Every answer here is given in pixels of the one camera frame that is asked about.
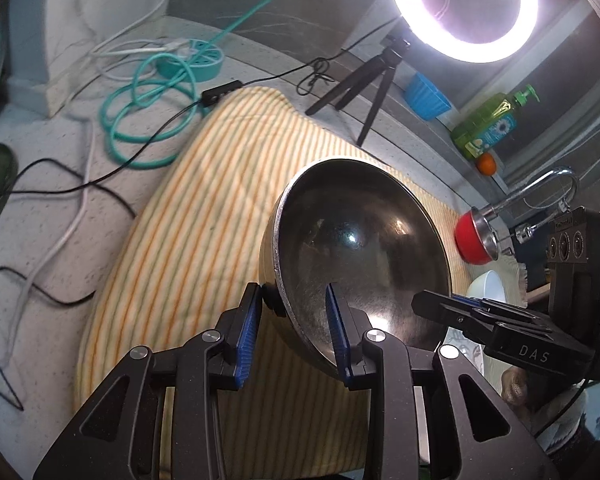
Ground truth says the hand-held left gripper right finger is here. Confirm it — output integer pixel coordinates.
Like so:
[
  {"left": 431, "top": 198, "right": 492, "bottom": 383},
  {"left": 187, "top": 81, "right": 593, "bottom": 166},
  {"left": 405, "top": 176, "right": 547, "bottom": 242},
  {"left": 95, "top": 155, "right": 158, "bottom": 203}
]
[{"left": 325, "top": 282, "right": 561, "bottom": 480}]

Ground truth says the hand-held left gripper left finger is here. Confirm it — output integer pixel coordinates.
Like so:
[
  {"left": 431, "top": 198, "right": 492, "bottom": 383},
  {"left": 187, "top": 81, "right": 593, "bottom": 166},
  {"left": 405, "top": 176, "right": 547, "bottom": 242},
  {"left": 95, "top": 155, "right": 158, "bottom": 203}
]
[{"left": 32, "top": 282, "right": 263, "bottom": 480}]

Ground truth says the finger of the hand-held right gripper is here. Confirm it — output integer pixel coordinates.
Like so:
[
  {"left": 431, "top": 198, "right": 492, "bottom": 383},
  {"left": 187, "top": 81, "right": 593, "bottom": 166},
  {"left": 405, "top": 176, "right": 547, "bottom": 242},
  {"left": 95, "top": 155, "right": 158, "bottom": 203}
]
[
  {"left": 452, "top": 296, "right": 553, "bottom": 328},
  {"left": 411, "top": 290, "right": 600, "bottom": 377}
]

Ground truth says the large stainless steel bowl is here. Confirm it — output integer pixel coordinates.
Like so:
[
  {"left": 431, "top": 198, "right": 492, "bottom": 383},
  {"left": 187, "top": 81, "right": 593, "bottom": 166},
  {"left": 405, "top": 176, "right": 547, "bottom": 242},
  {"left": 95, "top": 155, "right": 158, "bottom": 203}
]
[{"left": 261, "top": 159, "right": 453, "bottom": 378}]

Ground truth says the small white bowl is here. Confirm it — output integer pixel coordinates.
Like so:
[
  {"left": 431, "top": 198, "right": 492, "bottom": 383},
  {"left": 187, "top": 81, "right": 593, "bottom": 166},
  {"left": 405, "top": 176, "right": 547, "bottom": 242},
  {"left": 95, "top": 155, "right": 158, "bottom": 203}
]
[{"left": 466, "top": 270, "right": 523, "bottom": 311}]

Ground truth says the red bowl with steel inside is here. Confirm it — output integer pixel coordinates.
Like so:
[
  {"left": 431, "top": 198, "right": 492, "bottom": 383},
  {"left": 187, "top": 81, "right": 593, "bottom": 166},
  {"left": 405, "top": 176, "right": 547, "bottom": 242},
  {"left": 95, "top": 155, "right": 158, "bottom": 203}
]
[{"left": 454, "top": 210, "right": 501, "bottom": 265}]

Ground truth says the chrome faucet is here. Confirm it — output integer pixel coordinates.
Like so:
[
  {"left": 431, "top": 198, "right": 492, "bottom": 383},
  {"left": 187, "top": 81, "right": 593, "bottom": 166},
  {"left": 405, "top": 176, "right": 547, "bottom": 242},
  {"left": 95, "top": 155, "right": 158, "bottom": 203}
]
[{"left": 472, "top": 167, "right": 580, "bottom": 226}]

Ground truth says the yellow striped cloth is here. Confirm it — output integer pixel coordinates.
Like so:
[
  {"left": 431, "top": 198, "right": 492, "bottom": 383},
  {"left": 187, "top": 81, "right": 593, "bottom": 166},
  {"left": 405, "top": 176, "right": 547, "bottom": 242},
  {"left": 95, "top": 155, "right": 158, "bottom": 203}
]
[{"left": 74, "top": 86, "right": 473, "bottom": 476}]

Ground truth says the green dish soap bottle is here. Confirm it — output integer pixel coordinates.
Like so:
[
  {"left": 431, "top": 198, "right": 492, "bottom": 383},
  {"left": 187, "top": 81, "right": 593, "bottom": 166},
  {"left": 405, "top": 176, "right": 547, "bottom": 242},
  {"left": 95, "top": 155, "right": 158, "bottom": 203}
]
[{"left": 450, "top": 84, "right": 540, "bottom": 158}]

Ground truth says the blue ribbed cup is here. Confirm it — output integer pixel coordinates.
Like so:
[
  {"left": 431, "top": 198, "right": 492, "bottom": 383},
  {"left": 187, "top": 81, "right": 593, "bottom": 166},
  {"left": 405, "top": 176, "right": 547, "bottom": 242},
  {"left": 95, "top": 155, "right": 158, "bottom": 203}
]
[{"left": 405, "top": 72, "right": 453, "bottom": 121}]

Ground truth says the black mini tripod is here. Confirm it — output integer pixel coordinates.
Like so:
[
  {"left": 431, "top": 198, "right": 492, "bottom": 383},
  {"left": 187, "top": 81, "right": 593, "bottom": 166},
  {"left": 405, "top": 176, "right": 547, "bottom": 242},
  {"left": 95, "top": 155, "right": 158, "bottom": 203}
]
[{"left": 305, "top": 35, "right": 413, "bottom": 147}]

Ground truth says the round teal power strip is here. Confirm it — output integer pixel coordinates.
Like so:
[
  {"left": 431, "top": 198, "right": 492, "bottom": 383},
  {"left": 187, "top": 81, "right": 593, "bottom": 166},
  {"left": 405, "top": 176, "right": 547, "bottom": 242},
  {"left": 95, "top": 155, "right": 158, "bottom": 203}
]
[{"left": 157, "top": 37, "right": 224, "bottom": 81}]

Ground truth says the metal flexible sprayer hose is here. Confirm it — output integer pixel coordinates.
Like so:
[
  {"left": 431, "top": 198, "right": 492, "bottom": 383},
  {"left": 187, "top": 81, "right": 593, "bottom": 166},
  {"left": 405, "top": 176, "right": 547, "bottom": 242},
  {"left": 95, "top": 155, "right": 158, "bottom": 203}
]
[{"left": 497, "top": 200, "right": 573, "bottom": 256}]

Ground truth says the black cable with inline switch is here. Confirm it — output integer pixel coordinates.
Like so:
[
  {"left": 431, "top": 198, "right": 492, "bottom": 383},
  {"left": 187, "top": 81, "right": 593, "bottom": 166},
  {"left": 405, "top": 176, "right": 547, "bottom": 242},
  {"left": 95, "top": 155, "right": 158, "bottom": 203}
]
[{"left": 0, "top": 20, "right": 406, "bottom": 411}]

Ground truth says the white ring light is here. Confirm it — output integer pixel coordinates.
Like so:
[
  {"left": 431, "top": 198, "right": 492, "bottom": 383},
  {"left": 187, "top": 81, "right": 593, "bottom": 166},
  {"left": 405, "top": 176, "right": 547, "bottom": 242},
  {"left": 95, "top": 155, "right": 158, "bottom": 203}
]
[{"left": 388, "top": 0, "right": 539, "bottom": 64}]

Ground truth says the teal cable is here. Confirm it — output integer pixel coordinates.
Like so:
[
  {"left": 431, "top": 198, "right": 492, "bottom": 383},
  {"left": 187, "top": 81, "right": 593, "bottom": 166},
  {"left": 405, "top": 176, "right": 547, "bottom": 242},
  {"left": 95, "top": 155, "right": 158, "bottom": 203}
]
[{"left": 97, "top": 0, "right": 313, "bottom": 170}]

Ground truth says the white cable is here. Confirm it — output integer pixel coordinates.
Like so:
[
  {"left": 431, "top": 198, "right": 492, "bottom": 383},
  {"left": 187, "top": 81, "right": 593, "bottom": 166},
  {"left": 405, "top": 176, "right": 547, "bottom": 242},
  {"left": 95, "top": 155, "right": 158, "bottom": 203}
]
[{"left": 7, "top": 0, "right": 191, "bottom": 361}]

